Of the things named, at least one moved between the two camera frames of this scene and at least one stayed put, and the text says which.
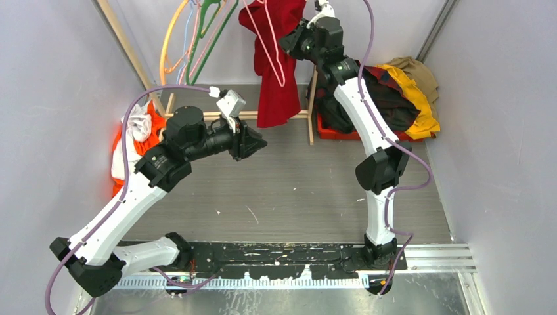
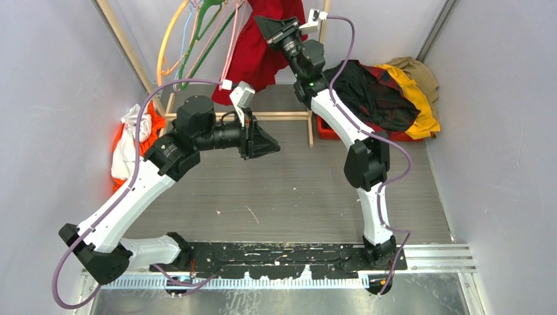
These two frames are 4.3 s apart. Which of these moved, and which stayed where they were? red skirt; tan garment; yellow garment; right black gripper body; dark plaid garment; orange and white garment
Moved: red skirt; right black gripper body
Stayed: yellow garment; tan garment; dark plaid garment; orange and white garment
